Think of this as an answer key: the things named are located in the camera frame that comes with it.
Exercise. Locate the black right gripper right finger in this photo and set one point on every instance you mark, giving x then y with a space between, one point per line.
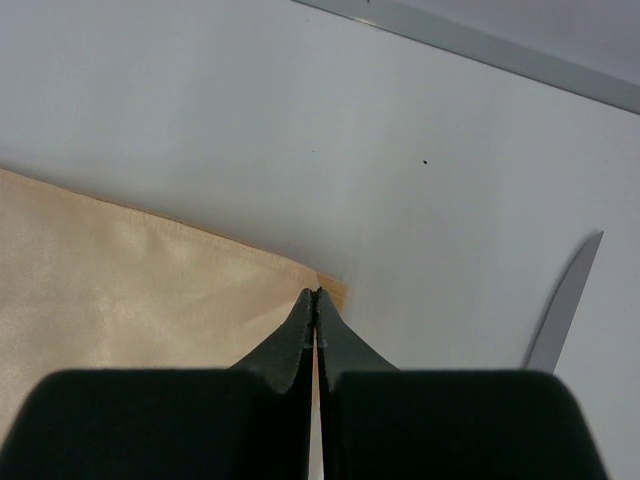
381 422

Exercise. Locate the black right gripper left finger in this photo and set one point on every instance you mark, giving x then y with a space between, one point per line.
251 420

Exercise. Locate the knife with green handle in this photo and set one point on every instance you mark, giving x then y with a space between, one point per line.
550 335

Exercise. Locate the peach cloth napkin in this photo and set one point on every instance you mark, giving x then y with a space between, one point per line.
89 284

